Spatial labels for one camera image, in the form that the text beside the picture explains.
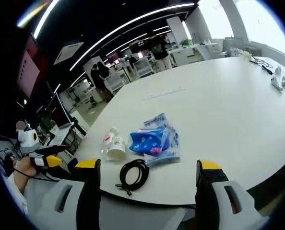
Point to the clear plastic bottle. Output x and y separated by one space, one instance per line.
109 141

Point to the white paper cup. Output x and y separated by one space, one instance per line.
117 151

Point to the blue printed packet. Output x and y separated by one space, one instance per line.
146 143

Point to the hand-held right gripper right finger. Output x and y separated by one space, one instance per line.
207 198

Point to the white power strip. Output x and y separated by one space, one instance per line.
276 83

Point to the ceiling air conditioner vent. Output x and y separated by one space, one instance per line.
69 52

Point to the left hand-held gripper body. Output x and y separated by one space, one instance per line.
27 141

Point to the person's left hand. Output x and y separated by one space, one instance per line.
25 167

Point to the green potted plant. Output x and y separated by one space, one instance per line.
185 42

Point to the black tripod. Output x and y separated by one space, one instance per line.
75 130

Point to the white round table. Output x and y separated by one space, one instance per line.
205 107

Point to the wall screen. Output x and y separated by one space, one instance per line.
28 69

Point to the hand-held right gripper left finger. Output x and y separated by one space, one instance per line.
89 196

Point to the clear plastic bag blue print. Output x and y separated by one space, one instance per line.
167 146

